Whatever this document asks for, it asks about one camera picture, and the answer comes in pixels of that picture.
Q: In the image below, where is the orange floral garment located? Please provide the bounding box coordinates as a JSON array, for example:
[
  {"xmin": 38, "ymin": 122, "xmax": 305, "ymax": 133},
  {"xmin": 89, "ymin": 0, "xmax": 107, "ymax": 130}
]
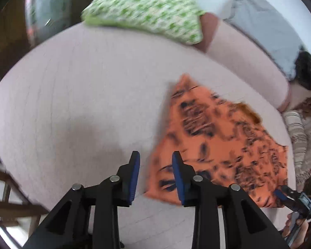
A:
[{"xmin": 146, "ymin": 75, "xmax": 288, "ymax": 208}]

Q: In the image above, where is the right hand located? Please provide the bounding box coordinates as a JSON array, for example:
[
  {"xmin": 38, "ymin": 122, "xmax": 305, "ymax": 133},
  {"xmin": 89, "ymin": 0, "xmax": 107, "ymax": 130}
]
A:
[{"xmin": 281, "ymin": 212, "xmax": 310, "ymax": 249}]

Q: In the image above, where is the beige striped pillow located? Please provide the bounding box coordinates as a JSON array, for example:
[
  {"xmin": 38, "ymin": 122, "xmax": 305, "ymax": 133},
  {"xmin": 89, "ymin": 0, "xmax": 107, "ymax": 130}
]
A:
[{"xmin": 283, "ymin": 110, "xmax": 311, "ymax": 190}]

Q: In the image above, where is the wooden chair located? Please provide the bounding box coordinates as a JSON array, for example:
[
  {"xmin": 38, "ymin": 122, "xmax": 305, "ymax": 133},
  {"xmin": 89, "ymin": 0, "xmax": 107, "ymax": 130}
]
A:
[{"xmin": 0, "ymin": 159, "xmax": 49, "ymax": 236}]

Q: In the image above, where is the pink quilted mattress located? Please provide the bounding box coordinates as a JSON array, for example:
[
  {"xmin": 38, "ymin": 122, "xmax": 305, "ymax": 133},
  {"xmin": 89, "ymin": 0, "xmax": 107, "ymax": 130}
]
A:
[{"xmin": 0, "ymin": 24, "xmax": 291, "ymax": 248}]

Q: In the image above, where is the pink quilted bolster cushion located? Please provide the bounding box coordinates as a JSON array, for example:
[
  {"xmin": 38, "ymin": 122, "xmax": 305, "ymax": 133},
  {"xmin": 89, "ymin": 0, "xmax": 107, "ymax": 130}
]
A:
[{"xmin": 194, "ymin": 12, "xmax": 291, "ymax": 112}]

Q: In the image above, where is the grey pillow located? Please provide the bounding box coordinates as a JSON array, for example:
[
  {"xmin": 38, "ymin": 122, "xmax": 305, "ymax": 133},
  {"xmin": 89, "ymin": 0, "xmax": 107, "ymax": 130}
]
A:
[{"xmin": 225, "ymin": 0, "xmax": 303, "ymax": 81}]

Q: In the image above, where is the wooden mirrored wardrobe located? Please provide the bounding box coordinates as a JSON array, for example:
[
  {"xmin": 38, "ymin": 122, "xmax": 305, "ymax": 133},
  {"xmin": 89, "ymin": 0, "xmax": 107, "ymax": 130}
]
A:
[{"xmin": 0, "ymin": 0, "xmax": 91, "ymax": 81}]

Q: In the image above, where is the green patterned pillow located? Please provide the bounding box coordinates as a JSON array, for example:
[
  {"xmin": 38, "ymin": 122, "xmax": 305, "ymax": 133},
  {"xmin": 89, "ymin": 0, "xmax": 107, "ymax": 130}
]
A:
[{"xmin": 81, "ymin": 0, "xmax": 204, "ymax": 45}]

